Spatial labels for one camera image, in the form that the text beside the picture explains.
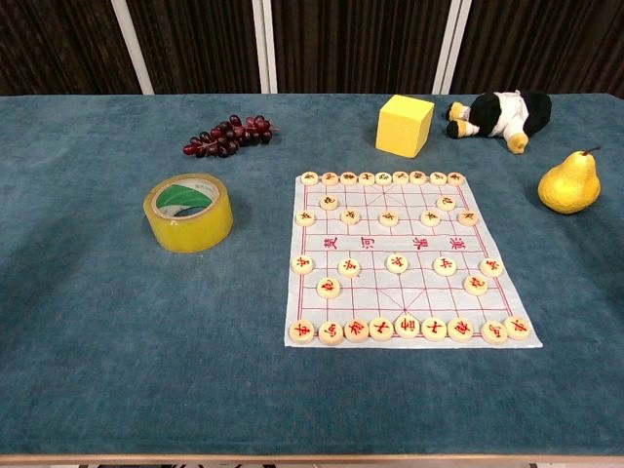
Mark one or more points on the wooden chess piece red character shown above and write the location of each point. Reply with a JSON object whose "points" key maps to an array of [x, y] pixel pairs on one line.
{"points": [[491, 267], [328, 288], [357, 330], [494, 332], [460, 330], [407, 325], [396, 263], [518, 328], [444, 266], [381, 328], [303, 264], [330, 333], [349, 267], [434, 329], [475, 285], [301, 332]]}

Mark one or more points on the wooden chess piece dark character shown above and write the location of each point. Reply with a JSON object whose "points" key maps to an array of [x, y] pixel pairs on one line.
{"points": [[417, 177], [430, 218], [366, 179], [328, 201], [467, 217], [388, 218], [445, 203], [383, 178], [309, 178], [349, 178], [305, 218], [437, 178], [350, 216], [455, 178], [401, 177], [330, 178]]}

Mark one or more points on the yellow packing tape roll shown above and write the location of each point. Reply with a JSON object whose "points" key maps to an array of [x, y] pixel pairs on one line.
{"points": [[195, 234]]}

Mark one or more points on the white Chinese chess board sheet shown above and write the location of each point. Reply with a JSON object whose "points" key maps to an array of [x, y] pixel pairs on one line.
{"points": [[414, 302]]}

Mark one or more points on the dark red grape bunch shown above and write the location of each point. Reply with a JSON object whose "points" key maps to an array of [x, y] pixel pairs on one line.
{"points": [[229, 136]]}

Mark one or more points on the yellow foam cube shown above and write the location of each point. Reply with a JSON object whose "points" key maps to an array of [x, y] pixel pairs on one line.
{"points": [[402, 134]]}

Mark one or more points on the blue velvet table cloth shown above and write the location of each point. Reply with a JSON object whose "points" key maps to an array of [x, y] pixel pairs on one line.
{"points": [[122, 341]]}

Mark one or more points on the black white plush toy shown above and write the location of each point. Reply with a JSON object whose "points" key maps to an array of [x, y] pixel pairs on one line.
{"points": [[502, 114]]}

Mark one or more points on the yellow pear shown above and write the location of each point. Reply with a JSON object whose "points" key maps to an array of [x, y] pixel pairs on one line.
{"points": [[568, 190]]}

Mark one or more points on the white partition frame post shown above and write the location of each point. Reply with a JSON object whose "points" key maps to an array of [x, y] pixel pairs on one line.
{"points": [[134, 49], [452, 49], [265, 49]]}

